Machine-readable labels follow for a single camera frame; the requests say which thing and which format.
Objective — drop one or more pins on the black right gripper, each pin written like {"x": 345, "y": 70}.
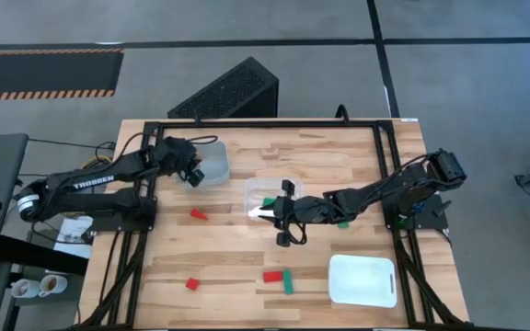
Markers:
{"x": 306, "y": 210}

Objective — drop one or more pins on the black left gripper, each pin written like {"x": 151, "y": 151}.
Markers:
{"x": 173, "y": 154}

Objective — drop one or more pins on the small green block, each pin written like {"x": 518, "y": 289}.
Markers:
{"x": 268, "y": 201}
{"x": 343, "y": 225}

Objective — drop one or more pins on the red rectangular block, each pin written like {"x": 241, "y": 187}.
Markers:
{"x": 273, "y": 276}

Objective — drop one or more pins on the red wedge block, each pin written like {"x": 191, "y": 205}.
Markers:
{"x": 198, "y": 214}

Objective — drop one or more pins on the long green block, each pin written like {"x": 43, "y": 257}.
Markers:
{"x": 288, "y": 282}

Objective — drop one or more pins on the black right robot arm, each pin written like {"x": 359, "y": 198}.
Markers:
{"x": 384, "y": 188}

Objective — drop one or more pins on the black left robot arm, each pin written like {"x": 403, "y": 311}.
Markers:
{"x": 90, "y": 181}

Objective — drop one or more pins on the clear plastic container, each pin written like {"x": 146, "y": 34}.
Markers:
{"x": 256, "y": 193}

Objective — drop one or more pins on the pale grey plastic bin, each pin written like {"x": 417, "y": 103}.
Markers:
{"x": 214, "y": 170}

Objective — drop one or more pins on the notched wooden block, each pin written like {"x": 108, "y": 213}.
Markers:
{"x": 269, "y": 153}

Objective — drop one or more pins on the black mesh computer case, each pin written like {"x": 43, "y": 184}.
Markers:
{"x": 228, "y": 92}

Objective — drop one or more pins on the red cube block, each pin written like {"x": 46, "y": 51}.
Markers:
{"x": 192, "y": 284}

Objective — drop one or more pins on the white plastic bin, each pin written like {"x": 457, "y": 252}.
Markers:
{"x": 361, "y": 280}

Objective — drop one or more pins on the printed paper sheet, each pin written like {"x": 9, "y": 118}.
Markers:
{"x": 74, "y": 234}

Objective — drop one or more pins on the black hazard-striped floor mat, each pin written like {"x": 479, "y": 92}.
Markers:
{"x": 39, "y": 73}

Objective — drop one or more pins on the white label sticker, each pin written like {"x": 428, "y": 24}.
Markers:
{"x": 409, "y": 120}

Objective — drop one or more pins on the black side shelf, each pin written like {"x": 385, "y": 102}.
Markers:
{"x": 39, "y": 257}

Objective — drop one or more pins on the white ceramic mug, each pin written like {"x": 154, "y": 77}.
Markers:
{"x": 53, "y": 285}
{"x": 25, "y": 288}

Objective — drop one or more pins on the black frame clamp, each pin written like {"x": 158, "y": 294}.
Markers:
{"x": 342, "y": 114}
{"x": 196, "y": 119}

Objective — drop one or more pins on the black aluminium table frame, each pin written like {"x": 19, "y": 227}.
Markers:
{"x": 269, "y": 124}

